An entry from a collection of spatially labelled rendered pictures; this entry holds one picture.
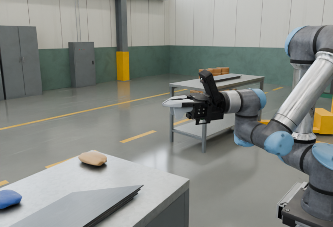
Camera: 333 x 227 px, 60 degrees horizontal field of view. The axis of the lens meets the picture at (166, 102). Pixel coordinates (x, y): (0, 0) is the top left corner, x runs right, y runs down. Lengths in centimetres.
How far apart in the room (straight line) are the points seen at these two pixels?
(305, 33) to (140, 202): 84
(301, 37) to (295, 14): 975
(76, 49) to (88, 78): 108
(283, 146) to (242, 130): 16
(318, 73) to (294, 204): 51
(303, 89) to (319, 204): 42
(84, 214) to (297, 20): 1024
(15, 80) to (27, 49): 90
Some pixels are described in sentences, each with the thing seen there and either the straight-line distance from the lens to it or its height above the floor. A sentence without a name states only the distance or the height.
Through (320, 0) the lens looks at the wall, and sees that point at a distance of 1071.
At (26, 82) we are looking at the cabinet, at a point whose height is 41.
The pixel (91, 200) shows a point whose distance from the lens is 112.
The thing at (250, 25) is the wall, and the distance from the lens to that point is 1144.
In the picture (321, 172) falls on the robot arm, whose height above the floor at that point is 120.
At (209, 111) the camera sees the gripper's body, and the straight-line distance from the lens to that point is 90.
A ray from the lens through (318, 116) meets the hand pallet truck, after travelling 563.
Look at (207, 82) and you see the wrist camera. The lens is 87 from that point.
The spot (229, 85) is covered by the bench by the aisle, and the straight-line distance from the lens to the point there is 452.
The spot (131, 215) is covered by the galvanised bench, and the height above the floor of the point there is 105.
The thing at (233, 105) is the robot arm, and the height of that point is 143.
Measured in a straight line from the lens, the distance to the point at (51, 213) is 109.
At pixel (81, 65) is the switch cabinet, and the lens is 1018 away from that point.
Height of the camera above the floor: 164
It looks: 13 degrees down
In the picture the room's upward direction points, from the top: straight up
